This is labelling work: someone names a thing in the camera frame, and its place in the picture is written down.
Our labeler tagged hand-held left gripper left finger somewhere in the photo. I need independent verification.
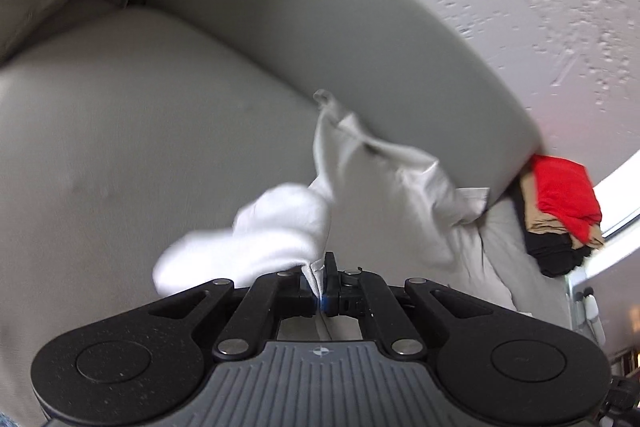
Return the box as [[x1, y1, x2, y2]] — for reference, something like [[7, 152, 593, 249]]
[[134, 265, 325, 361]]

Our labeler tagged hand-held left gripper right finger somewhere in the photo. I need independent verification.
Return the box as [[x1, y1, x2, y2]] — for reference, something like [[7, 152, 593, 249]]
[[322, 252, 507, 361]]

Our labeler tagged white garment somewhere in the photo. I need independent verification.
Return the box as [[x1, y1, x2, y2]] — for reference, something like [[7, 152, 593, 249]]
[[152, 89, 517, 312]]

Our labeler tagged grey sofa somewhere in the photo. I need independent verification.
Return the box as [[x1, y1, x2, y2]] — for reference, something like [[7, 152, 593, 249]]
[[0, 0, 571, 427]]

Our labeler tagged red folded garment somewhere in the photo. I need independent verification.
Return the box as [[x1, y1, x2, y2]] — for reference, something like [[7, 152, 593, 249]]
[[529, 154, 603, 244]]

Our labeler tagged white window frame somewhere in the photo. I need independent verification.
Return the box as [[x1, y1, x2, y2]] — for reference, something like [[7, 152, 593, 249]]
[[564, 156, 640, 279]]

